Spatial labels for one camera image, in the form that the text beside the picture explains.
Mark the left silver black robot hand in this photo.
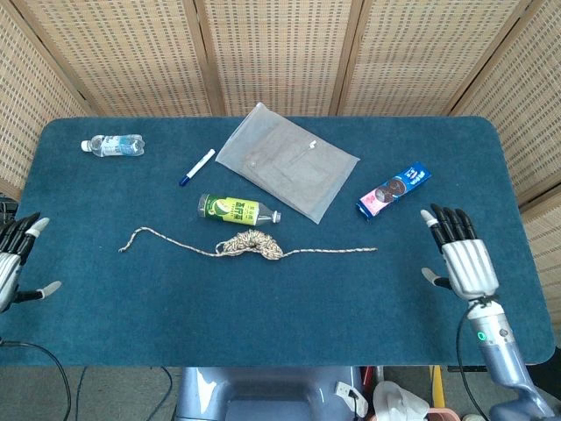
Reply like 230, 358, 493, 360
0, 212, 62, 313

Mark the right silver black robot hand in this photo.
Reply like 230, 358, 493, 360
420, 203, 500, 302

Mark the beige speckled braided rope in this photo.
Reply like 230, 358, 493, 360
117, 226, 379, 262

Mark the black device beside table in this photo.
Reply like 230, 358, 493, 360
0, 192, 18, 229

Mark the woven bamboo screen panel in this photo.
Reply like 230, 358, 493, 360
0, 0, 93, 203
192, 0, 365, 118
337, 0, 544, 118
519, 196, 561, 330
11, 0, 227, 118
446, 0, 561, 207

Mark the blue pink cookie package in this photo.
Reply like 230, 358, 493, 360
355, 161, 433, 222

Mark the pink plastic basin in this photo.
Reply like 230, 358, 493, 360
423, 407, 459, 421

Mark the white crumpled plastic bag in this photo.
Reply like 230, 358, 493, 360
372, 380, 430, 421

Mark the clear water bottle blue label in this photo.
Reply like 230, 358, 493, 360
80, 133, 146, 159

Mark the blue felt table cover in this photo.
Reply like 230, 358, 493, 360
0, 115, 556, 368

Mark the translucent plastic zip bag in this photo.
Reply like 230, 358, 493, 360
215, 102, 361, 225

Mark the white marker pen blue cap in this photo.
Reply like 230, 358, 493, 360
178, 148, 217, 188

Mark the empty bottle green yellow label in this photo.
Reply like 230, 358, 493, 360
196, 193, 282, 227

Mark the blue-grey robot torso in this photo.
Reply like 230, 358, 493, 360
174, 366, 365, 421

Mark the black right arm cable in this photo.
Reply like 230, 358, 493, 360
455, 306, 487, 421

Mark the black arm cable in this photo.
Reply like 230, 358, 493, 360
0, 339, 74, 421
455, 306, 487, 421

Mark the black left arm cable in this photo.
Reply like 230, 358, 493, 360
0, 339, 74, 421

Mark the blue floor cable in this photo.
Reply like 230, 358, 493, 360
75, 366, 89, 421

